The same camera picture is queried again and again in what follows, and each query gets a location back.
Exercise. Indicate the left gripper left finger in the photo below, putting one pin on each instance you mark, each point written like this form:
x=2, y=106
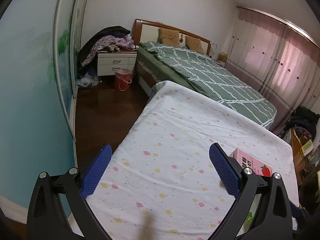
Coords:
x=46, y=217

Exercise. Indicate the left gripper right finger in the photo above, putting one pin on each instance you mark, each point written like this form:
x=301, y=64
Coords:
x=261, y=209

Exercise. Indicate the pink strawberry milk carton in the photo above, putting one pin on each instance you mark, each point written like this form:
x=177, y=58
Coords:
x=247, y=161

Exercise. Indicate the orange wooden desk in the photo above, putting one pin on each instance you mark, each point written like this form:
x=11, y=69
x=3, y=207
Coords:
x=305, y=155

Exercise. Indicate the black bag pile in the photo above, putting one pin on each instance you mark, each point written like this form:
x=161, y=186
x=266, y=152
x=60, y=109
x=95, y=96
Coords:
x=304, y=118

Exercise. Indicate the floral white table cloth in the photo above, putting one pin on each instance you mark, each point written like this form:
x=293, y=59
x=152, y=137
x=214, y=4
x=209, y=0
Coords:
x=160, y=182

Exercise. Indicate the pink window curtain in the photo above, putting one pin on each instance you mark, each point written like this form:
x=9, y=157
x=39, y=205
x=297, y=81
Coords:
x=275, y=60

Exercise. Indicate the red plastic bucket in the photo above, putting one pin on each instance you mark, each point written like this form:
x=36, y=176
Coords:
x=123, y=79

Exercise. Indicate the small box bedside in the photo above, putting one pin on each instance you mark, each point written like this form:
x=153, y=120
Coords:
x=222, y=57

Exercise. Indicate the white nightstand with drawers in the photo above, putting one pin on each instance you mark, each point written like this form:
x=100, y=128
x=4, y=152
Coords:
x=109, y=63

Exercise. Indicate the sliding wardrobe door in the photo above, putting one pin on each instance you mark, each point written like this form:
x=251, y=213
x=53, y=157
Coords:
x=39, y=41

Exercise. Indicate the green plaid bed quilt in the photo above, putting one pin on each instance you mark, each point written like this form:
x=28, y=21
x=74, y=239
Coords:
x=202, y=74

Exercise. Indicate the right brown pillow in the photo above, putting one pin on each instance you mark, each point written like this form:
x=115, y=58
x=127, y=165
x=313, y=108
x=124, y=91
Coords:
x=194, y=44

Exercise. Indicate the brown pillow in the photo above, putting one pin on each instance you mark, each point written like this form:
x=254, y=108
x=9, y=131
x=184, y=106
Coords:
x=194, y=44
x=169, y=37

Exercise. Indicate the pile of clothes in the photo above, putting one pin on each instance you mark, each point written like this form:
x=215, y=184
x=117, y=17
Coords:
x=116, y=37

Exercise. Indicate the left brown pillow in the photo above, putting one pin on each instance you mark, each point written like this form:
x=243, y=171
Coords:
x=169, y=37

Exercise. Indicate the wooden bed headboard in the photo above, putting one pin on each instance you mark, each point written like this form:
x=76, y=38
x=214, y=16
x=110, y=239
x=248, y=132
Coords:
x=144, y=31

